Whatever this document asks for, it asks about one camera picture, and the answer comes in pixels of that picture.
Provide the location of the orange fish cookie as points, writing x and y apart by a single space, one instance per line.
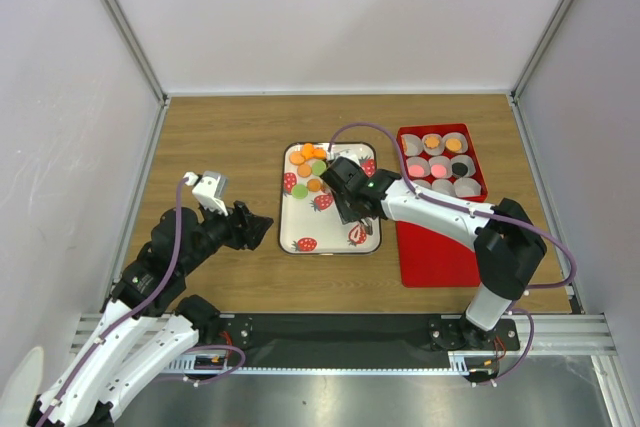
322 154

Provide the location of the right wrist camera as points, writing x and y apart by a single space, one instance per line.
349 154

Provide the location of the green cookie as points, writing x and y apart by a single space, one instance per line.
318 167
299 191

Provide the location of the right cable duct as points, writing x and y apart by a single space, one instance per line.
485 366

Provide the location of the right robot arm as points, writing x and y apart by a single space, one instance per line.
508 249

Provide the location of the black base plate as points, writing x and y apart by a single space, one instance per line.
361 341

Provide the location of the waffle cookie top left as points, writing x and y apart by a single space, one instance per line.
297 158

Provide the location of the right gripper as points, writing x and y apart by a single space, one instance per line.
345 214

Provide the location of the pink cookie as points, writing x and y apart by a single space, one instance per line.
439 171
416 170

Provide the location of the red cookie box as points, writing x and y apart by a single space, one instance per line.
443 129

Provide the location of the left cable duct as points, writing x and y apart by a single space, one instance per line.
203 363

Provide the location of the white strawberry tray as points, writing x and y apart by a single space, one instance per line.
312 226

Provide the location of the cable duct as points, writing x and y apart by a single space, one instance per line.
485 366
203 363

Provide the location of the plain orange round cookie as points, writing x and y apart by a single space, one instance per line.
304 170

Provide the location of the round waffle cookie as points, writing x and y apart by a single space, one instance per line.
453 145

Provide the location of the metal serving tongs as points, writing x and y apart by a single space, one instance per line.
366 226

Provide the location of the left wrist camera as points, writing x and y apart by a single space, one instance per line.
208 189

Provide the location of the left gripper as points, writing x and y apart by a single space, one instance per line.
252 230

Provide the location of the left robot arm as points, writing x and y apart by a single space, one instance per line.
145 324

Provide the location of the green cookie upper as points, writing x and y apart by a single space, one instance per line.
318 167

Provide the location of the orange flower cookie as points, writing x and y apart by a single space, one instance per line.
431 142

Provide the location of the orange swirl cookie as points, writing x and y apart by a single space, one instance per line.
315 185

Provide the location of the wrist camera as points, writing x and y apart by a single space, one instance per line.
349 154
208 189

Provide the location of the red box lid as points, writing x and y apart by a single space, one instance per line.
431 260

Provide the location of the green cookie lower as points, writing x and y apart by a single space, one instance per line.
299 191

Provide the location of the white paper cup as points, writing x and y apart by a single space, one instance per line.
420 161
444 187
442 160
467 187
435 152
422 184
466 160
412 145
461 137

